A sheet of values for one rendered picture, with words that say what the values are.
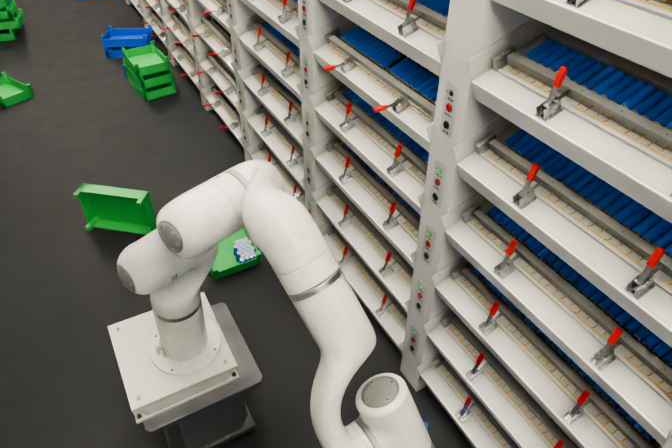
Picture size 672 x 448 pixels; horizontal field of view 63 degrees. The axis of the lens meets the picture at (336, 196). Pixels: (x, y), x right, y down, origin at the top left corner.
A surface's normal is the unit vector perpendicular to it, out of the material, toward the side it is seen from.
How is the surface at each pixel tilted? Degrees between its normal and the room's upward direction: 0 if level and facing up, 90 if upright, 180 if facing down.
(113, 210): 90
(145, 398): 5
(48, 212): 0
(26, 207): 0
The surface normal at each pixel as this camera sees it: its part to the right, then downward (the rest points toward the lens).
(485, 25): 0.49, 0.54
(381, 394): -0.37, -0.84
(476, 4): -0.87, 0.29
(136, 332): 0.07, -0.75
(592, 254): -0.30, -0.63
